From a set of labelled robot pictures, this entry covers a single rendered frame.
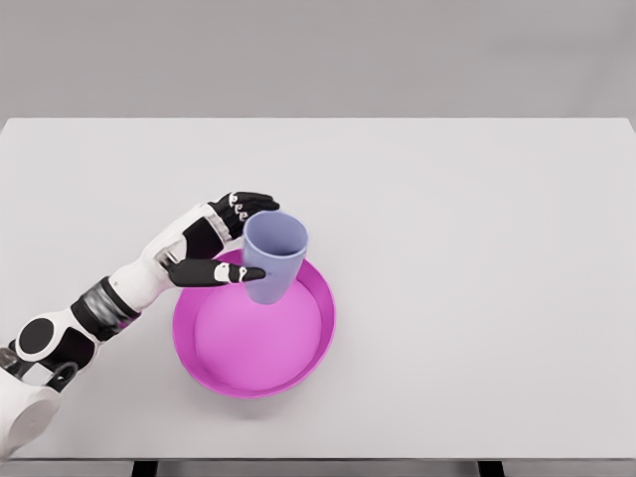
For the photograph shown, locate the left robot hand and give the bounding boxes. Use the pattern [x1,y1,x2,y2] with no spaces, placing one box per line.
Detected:
[137,191,281,291]

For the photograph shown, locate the lilac plastic cup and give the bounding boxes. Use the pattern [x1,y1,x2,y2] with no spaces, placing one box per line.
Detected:
[242,210,310,306]

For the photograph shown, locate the magenta round plate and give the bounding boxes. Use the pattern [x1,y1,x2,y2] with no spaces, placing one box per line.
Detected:
[172,248,337,400]

